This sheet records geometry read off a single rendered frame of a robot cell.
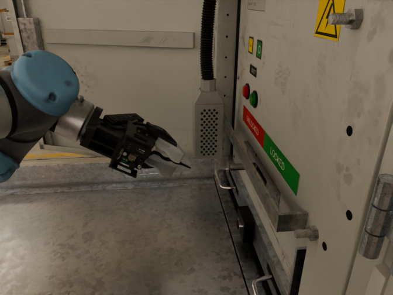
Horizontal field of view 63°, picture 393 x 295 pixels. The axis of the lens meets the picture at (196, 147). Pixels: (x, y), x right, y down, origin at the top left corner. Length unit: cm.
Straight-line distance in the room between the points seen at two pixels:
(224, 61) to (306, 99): 45
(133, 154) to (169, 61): 43
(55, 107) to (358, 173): 32
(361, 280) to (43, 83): 35
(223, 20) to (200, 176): 42
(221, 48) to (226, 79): 8
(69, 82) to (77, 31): 63
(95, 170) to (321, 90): 68
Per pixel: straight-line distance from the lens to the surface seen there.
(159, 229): 75
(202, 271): 66
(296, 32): 47
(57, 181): 97
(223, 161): 91
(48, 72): 41
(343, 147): 27
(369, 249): 21
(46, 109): 40
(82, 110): 57
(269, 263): 59
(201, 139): 78
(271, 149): 56
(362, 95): 25
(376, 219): 20
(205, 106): 75
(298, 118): 45
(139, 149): 56
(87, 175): 94
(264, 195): 48
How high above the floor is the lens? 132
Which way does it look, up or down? 25 degrees down
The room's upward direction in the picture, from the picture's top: straight up
